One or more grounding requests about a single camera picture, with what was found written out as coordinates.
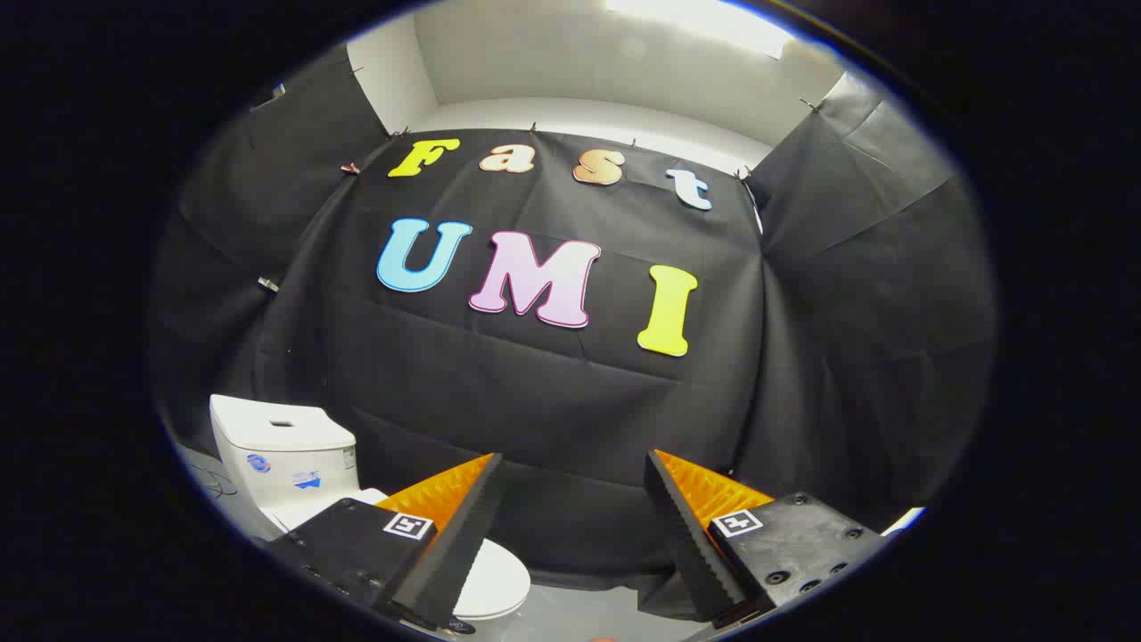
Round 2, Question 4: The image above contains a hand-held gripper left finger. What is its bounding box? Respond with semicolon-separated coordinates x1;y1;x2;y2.
266;452;506;632

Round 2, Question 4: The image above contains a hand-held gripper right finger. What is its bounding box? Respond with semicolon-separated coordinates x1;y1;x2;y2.
644;449;892;630

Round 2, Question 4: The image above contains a white toilet lid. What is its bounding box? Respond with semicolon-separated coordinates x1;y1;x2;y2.
285;488;532;618

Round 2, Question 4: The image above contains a white toilet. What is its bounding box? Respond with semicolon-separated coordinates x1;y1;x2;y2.
209;394;529;622

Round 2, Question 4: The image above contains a black backdrop cloth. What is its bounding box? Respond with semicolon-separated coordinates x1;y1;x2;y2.
147;45;999;616

